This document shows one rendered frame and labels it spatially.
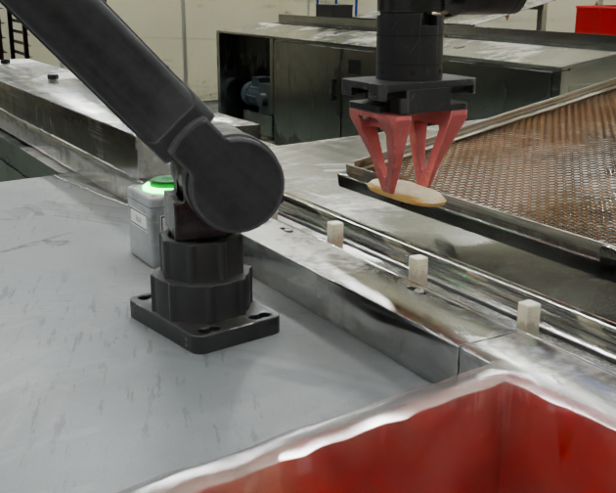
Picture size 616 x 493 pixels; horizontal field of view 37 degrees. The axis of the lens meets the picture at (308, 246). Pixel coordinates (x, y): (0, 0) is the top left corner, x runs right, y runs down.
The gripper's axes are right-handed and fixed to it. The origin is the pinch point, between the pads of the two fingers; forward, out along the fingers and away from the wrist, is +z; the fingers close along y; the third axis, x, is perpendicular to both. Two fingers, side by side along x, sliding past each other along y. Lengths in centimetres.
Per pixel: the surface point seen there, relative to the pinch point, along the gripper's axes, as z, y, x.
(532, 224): 3.8, 9.3, -6.6
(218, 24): 22, 308, 701
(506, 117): 0.0, 33.8, 24.2
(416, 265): 7.0, -0.8, -2.8
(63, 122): 4, -9, 79
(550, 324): 8.5, 1.8, -16.8
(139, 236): 8.5, -16.6, 24.3
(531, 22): 10, 370, 370
